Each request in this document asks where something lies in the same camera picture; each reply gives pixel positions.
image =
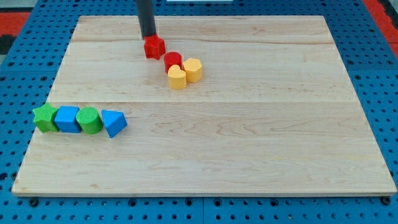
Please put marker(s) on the green star block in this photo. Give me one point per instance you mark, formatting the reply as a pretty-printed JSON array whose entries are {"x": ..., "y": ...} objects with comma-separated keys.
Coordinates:
[{"x": 44, "y": 118}]

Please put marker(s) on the yellow heart block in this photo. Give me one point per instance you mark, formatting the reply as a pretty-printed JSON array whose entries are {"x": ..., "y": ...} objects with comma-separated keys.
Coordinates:
[{"x": 177, "y": 77}]

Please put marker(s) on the yellow hexagon block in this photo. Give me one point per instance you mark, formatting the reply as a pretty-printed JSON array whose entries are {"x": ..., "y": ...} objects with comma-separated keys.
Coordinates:
[{"x": 193, "y": 69}]

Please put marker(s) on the red cylinder block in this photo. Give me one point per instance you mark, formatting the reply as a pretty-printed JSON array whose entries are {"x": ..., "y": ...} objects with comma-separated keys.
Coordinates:
[{"x": 172, "y": 58}]

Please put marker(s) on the light wooden board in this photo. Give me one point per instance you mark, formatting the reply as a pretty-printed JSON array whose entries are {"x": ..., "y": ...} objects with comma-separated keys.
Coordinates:
[{"x": 275, "y": 115}]

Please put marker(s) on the blue triangle block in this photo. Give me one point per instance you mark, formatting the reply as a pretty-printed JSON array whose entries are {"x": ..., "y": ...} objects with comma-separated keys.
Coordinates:
[{"x": 114, "y": 122}]

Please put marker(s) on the green cylinder block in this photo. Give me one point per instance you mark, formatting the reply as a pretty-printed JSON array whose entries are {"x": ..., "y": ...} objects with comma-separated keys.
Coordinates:
[{"x": 89, "y": 120}]

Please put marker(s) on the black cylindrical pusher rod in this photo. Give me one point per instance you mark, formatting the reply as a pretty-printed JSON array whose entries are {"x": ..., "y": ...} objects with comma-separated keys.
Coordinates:
[{"x": 145, "y": 13}]

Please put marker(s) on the blue cube block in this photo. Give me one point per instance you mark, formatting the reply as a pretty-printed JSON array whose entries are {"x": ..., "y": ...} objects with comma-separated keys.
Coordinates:
[{"x": 66, "y": 119}]

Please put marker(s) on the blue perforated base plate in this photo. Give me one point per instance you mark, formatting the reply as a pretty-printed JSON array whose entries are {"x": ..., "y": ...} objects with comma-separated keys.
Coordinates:
[{"x": 29, "y": 70}]

